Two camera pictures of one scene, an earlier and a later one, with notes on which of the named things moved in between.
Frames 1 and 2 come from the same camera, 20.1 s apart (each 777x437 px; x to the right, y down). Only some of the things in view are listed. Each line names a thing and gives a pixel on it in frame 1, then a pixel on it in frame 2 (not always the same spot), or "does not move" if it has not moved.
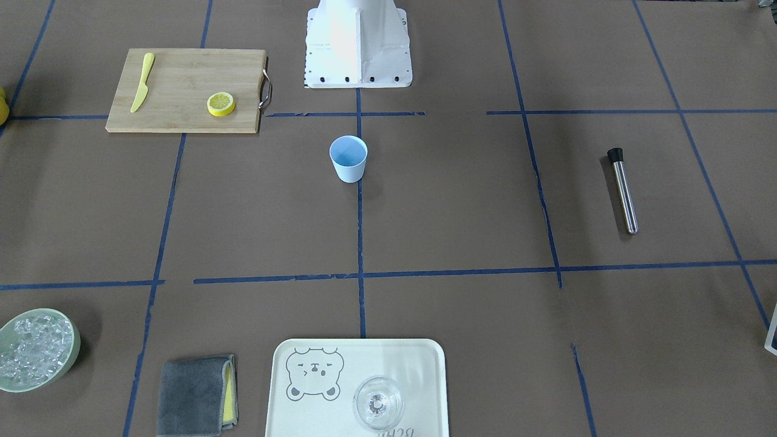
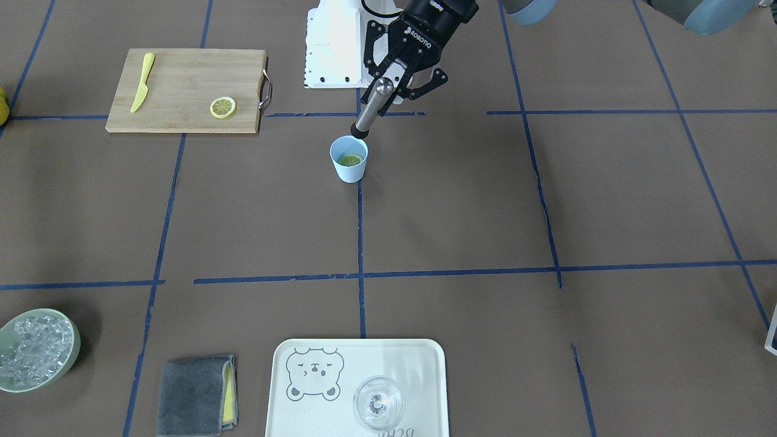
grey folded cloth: x=198 y=397 does not move
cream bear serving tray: x=313 y=383 does not move
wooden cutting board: x=187 y=90 does not move
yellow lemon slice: x=220 y=104 → x=349 y=159
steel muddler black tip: x=616 y=156 → x=357 y=133
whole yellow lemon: x=4 y=108 does not move
